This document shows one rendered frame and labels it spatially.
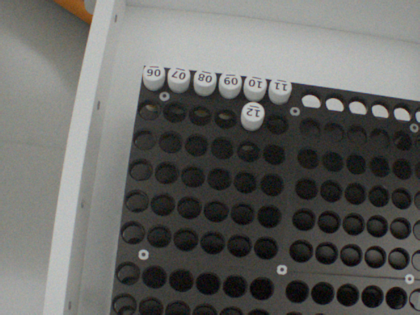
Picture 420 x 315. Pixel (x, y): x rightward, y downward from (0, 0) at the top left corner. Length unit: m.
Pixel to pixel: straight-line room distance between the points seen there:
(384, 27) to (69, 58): 1.01
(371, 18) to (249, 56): 0.09
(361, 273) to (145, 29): 0.23
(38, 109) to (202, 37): 0.94
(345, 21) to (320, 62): 0.04
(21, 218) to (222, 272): 0.99
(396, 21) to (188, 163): 0.19
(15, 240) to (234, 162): 0.97
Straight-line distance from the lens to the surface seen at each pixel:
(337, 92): 0.50
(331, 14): 0.58
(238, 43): 0.58
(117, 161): 0.55
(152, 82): 0.48
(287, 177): 0.48
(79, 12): 1.48
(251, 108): 0.48
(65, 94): 1.51
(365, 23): 0.59
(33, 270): 1.40
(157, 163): 0.48
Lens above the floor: 1.34
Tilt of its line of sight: 68 degrees down
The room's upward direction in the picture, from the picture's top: 8 degrees clockwise
